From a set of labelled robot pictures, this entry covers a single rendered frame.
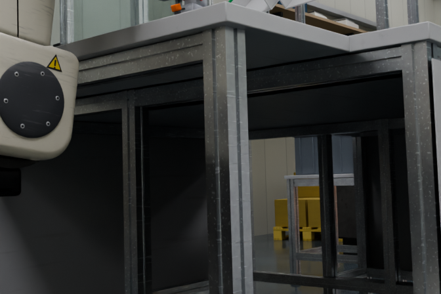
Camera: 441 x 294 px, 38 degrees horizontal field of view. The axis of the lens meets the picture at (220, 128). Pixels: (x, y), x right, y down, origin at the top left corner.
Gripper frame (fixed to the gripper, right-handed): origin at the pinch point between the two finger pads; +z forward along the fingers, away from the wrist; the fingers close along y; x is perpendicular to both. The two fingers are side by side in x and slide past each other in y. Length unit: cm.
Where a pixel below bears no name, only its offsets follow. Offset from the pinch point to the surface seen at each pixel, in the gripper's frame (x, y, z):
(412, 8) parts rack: -10, -53, 19
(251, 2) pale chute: 7.7, -22.4, 2.5
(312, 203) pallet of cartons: -284, 208, 294
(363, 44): 38, -62, 6
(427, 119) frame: 46, -72, 18
